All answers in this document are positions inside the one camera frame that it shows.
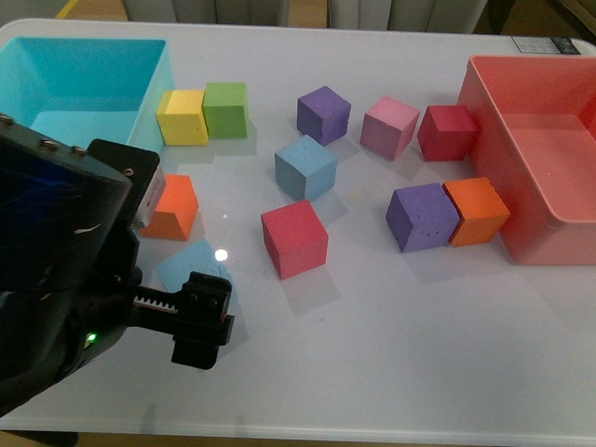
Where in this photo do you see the yellow foam cube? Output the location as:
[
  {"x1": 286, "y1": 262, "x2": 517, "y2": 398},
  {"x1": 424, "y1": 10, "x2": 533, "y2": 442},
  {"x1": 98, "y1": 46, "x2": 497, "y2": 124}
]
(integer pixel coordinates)
[{"x1": 156, "y1": 89, "x2": 209, "y2": 146}]

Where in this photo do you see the purple foam cube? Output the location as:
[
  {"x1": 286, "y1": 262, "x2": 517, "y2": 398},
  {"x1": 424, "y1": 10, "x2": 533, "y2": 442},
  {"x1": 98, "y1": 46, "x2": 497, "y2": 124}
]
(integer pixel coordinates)
[
  {"x1": 296, "y1": 86, "x2": 351, "y2": 146},
  {"x1": 386, "y1": 183, "x2": 460, "y2": 252}
]

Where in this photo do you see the pink plastic bin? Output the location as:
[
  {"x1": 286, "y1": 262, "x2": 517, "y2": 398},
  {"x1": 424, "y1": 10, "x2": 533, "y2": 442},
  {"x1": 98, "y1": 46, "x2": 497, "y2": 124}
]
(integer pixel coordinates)
[{"x1": 457, "y1": 55, "x2": 595, "y2": 265}]

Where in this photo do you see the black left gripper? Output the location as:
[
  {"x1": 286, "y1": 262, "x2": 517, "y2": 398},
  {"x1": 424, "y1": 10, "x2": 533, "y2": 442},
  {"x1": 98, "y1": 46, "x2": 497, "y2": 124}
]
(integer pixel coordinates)
[{"x1": 1, "y1": 115, "x2": 165, "y2": 413}]

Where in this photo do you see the right beige chair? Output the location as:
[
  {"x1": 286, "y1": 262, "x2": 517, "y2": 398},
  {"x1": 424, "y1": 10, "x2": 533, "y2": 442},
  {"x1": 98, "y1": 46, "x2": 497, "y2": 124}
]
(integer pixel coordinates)
[{"x1": 328, "y1": 0, "x2": 487, "y2": 34}]

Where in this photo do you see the purple foam cube far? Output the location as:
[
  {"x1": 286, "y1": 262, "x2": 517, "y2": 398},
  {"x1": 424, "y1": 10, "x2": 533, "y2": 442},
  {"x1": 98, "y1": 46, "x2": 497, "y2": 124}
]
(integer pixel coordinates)
[{"x1": 296, "y1": 86, "x2": 351, "y2": 146}]

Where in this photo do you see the table label sticker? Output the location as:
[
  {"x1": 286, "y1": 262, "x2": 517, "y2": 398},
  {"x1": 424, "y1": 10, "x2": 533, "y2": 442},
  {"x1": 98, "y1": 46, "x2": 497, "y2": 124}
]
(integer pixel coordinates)
[{"x1": 511, "y1": 36, "x2": 581, "y2": 55}]

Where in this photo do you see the dark red foam cube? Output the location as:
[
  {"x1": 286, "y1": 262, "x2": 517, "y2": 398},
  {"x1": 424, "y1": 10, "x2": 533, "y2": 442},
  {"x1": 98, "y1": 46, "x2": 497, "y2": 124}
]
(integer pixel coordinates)
[{"x1": 417, "y1": 104, "x2": 480, "y2": 161}]

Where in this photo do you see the left beige chair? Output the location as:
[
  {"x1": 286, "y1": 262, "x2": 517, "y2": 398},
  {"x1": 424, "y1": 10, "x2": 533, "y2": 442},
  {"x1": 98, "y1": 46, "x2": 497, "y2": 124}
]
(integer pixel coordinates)
[{"x1": 121, "y1": 0, "x2": 332, "y2": 28}]

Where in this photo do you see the green foam cube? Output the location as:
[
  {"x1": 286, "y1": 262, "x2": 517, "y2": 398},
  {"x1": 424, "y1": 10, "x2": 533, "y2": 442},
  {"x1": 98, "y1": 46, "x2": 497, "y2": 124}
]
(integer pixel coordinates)
[{"x1": 203, "y1": 82, "x2": 249, "y2": 139}]

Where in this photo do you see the light blue foam cube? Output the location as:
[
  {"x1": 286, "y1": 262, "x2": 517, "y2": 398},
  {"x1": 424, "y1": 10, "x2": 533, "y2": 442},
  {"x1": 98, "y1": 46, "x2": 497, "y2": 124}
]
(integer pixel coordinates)
[
  {"x1": 155, "y1": 239, "x2": 233, "y2": 292},
  {"x1": 275, "y1": 135, "x2": 338, "y2": 201}
]

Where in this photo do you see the orange foam cube near pink bin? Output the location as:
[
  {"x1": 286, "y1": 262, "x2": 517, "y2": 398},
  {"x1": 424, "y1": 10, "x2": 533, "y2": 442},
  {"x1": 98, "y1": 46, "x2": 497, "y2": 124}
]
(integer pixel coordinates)
[{"x1": 443, "y1": 177, "x2": 510, "y2": 247}]

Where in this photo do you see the teal plastic bin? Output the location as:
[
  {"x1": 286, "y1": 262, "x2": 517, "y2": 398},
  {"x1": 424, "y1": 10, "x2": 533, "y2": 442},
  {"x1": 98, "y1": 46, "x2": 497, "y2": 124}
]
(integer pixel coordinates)
[{"x1": 1, "y1": 37, "x2": 173, "y2": 153}]

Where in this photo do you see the orange foam cube near teal bin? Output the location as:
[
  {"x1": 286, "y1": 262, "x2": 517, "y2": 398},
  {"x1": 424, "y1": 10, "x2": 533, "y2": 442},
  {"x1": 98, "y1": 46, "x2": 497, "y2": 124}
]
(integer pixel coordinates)
[{"x1": 140, "y1": 174, "x2": 199, "y2": 241}]

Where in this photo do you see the red foam cube near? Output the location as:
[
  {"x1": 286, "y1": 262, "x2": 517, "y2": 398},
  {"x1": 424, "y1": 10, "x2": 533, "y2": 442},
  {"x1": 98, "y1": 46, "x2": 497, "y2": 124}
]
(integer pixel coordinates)
[{"x1": 261, "y1": 199, "x2": 329, "y2": 280}]

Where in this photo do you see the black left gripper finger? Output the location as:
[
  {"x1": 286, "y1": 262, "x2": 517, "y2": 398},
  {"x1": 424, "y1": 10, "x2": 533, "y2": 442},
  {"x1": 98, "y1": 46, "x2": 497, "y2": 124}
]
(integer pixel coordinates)
[{"x1": 132, "y1": 272, "x2": 235, "y2": 368}]

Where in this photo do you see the purple foam cube near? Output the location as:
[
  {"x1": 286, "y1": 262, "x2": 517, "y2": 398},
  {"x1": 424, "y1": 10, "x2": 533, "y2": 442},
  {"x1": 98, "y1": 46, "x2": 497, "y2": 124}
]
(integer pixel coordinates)
[{"x1": 386, "y1": 183, "x2": 460, "y2": 252}]

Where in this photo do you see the beige chair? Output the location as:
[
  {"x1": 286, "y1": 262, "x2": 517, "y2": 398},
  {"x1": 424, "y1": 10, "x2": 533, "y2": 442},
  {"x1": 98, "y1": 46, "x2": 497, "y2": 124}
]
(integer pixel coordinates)
[
  {"x1": 328, "y1": 0, "x2": 487, "y2": 34},
  {"x1": 121, "y1": 0, "x2": 332, "y2": 28}
]

